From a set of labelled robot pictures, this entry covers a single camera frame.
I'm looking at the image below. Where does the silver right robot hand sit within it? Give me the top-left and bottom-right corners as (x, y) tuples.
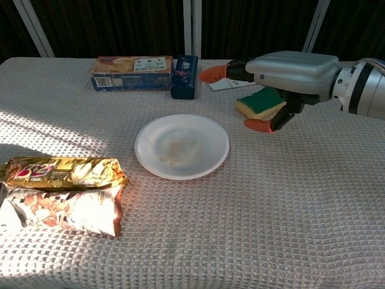
(199, 51), (344, 134)

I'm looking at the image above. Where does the yellow green sponge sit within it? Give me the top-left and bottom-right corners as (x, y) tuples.
(235, 87), (288, 122)

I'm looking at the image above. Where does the white plastic plate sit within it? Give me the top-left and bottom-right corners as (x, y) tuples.
(134, 113), (230, 181)

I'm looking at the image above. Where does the white paper card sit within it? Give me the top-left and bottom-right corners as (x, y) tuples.
(208, 78), (256, 92)

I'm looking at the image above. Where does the dark blue small box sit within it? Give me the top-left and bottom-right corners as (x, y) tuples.
(170, 54), (199, 100)

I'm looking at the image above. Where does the beige waffle tablecloth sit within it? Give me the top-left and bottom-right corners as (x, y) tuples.
(0, 57), (385, 289)

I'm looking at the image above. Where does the orange blue cracker box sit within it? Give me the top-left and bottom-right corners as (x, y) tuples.
(88, 55), (174, 92)

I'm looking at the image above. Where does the gold biscuit packet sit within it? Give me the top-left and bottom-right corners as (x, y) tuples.
(0, 156), (131, 191)

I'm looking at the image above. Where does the white brown snack bag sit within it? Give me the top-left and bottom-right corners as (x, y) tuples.
(0, 182), (125, 238)

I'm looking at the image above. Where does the white frame post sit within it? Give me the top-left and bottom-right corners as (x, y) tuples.
(12, 0), (55, 58)
(183, 0), (202, 60)
(302, 0), (331, 54)

